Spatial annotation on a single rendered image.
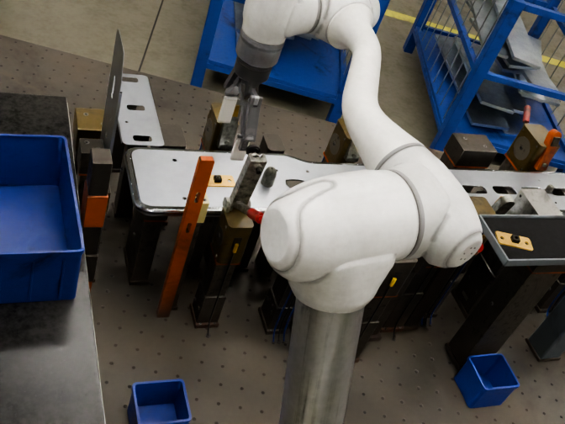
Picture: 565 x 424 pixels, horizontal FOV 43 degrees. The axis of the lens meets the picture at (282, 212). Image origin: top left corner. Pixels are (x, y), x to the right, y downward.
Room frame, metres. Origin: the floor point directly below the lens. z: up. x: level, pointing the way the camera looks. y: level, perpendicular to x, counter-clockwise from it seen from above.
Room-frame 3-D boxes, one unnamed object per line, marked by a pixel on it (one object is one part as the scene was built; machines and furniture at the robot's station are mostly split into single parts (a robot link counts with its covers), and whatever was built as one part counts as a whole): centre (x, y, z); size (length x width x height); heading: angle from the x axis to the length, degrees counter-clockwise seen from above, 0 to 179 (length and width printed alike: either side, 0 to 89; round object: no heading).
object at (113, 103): (1.16, 0.40, 1.17); 0.12 x 0.01 x 0.34; 31
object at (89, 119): (1.26, 0.47, 0.88); 0.08 x 0.08 x 0.36; 31
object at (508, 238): (1.28, -0.49, 1.17); 0.08 x 0.04 x 0.01; 105
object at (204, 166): (1.10, 0.18, 0.95); 0.03 x 0.01 x 0.50; 121
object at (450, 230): (0.86, -0.20, 1.45); 0.18 x 0.14 x 0.13; 41
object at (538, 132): (2.00, -0.64, 0.88); 0.14 x 0.09 x 0.36; 31
